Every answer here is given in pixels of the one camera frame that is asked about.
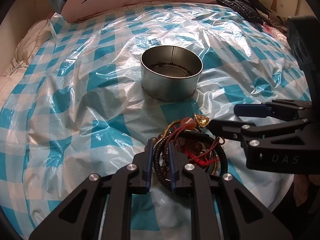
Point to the black shiny jacket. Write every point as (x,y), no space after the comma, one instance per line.
(251,10)

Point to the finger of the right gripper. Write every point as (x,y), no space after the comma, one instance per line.
(235,130)
(281,109)

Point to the round metal tin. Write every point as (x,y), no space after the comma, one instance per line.
(170,73)

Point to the pile of clothes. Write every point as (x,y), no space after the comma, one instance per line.
(280,23)

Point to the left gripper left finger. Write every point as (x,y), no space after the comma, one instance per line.
(142,181)

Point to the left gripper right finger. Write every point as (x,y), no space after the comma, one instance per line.
(176,162)

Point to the blue checkered plastic sheet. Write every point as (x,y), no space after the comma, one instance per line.
(80,107)

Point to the white striped bed quilt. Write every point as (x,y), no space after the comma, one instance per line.
(27,48)

